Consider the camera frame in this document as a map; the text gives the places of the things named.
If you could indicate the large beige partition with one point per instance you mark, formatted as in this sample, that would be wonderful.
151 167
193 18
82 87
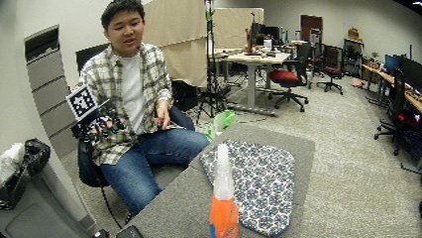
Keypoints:
179 36

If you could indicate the black shelf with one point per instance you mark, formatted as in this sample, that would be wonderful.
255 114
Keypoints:
352 58

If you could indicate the large black monitor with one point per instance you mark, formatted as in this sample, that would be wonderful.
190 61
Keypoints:
411 72

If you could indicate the brown door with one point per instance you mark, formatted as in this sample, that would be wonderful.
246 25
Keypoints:
310 24

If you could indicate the long wooden desk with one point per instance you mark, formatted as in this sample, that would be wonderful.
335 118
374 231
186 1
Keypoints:
386 77

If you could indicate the wooden top desk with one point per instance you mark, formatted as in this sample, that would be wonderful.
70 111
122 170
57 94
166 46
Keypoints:
257 59

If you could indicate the blue patterned cloth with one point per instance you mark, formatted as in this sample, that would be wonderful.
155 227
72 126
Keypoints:
261 185

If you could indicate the brown box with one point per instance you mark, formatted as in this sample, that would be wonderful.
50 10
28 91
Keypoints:
352 33

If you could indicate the black tripod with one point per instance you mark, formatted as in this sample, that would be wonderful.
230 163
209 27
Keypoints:
210 72

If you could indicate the the person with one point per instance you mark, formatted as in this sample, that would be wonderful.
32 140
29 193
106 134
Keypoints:
131 76

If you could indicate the white bottle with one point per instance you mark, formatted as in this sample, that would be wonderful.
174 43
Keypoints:
267 44

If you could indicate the black phone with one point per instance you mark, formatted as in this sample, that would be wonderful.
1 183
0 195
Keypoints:
129 232

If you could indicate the white marker cube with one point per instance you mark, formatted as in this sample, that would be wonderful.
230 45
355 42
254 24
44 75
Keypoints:
81 101

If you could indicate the red seat office chair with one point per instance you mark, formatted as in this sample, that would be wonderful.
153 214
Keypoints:
284 76

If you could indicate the black mesh office chair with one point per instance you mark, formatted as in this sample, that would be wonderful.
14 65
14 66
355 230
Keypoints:
396 102

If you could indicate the blue screen monitor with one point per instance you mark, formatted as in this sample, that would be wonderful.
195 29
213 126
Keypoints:
391 63

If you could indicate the small beige partition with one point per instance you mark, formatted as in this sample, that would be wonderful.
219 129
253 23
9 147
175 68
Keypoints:
234 28

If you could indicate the black bag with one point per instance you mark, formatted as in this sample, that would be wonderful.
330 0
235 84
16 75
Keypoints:
30 158

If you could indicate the grey drawer cabinet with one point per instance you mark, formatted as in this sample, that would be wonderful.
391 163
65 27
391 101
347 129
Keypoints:
50 95

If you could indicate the grey bin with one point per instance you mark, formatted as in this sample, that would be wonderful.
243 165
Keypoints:
38 211

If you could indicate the white plastic bag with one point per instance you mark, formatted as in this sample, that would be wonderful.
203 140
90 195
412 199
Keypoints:
9 162

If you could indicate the black chair with red cushion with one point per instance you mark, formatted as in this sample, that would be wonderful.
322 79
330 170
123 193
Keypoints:
332 71

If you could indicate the black monitor on desk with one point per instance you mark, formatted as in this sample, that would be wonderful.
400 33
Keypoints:
255 33

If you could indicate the small black clicker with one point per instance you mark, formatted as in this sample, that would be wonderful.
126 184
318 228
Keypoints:
159 126

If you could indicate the black backpack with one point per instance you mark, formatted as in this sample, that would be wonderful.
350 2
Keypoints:
183 95

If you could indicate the orange spray bottle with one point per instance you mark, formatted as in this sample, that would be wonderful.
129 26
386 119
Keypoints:
223 211

